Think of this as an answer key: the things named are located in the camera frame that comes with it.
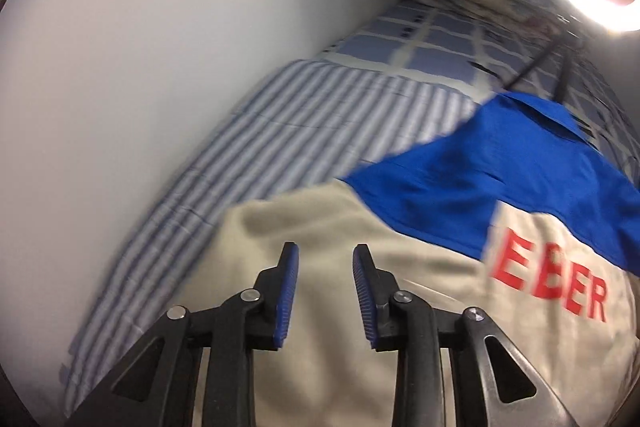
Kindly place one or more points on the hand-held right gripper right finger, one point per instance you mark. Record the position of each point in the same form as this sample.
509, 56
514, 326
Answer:
361, 292

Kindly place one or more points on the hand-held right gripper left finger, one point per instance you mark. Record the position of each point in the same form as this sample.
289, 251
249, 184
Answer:
289, 292

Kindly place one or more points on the beige trousers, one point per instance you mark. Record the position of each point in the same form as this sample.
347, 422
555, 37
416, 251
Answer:
450, 187

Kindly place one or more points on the blue white striped blanket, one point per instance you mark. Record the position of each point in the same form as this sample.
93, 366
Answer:
250, 132

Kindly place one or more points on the blue garment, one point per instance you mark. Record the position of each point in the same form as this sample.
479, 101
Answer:
430, 32

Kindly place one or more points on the black tripod stand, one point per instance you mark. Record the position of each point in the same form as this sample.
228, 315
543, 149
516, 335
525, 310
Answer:
564, 77

